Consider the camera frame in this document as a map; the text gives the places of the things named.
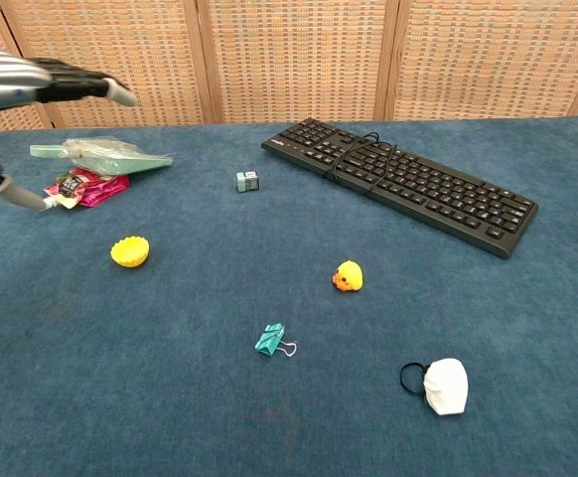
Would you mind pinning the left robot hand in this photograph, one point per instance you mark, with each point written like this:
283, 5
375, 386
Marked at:
6, 79

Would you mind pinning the yellow rubber duck toy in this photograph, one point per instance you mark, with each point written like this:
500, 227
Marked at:
349, 275

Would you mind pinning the black computer keyboard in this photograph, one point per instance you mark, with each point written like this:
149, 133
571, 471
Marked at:
418, 189

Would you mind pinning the light green plastic dustpan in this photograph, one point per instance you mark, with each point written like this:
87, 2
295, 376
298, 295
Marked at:
45, 150

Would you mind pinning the clear plastic bag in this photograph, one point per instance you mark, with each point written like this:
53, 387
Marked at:
101, 148

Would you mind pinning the red drink pouch white spout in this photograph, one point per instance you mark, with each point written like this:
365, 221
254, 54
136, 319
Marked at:
68, 191

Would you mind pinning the magenta foil packet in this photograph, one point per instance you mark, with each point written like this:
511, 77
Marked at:
107, 190

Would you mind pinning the yellow fluted cup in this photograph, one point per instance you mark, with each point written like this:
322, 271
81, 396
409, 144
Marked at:
130, 253

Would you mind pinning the small green white box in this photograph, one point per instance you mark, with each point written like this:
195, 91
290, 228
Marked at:
247, 181

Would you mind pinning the woven rattan folding screen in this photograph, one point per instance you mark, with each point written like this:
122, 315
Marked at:
294, 59

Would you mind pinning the blue table cloth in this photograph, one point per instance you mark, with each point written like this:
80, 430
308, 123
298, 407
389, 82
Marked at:
219, 308

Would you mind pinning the teal binder clip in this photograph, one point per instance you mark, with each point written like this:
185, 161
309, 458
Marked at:
268, 340

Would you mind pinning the white folded cloth mask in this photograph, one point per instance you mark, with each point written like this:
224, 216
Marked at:
447, 387

